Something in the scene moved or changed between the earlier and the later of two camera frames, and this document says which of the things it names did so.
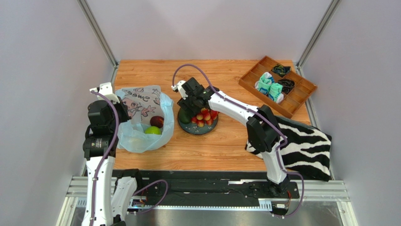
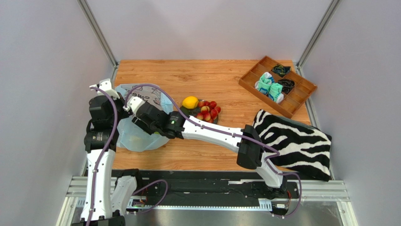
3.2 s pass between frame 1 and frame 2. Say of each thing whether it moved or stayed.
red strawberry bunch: stayed
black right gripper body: moved
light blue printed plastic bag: stayed
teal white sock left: stayed
